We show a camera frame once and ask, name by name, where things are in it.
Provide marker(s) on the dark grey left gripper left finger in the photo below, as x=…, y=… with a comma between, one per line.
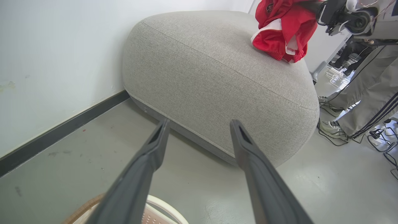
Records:
x=133, y=186

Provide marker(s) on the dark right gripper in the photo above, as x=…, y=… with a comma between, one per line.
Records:
x=334, y=12

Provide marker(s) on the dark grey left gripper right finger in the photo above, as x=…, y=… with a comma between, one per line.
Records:
x=267, y=193

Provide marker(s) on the red and white garment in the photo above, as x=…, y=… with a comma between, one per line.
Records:
x=286, y=28

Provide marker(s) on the grey fabric sofa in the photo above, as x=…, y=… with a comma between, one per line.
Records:
x=211, y=77

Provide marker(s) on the white perforated laundry basket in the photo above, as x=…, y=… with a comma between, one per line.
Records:
x=169, y=213

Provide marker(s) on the seated person in dark clothes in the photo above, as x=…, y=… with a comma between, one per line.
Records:
x=354, y=53

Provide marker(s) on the person in grey track pants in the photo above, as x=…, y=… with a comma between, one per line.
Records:
x=370, y=90

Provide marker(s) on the grey sneaker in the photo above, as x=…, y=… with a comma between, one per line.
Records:
x=331, y=107
x=332, y=129

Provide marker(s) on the black power strip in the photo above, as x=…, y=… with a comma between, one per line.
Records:
x=376, y=133

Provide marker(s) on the dark wall baseboard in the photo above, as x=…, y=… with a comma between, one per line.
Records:
x=62, y=130

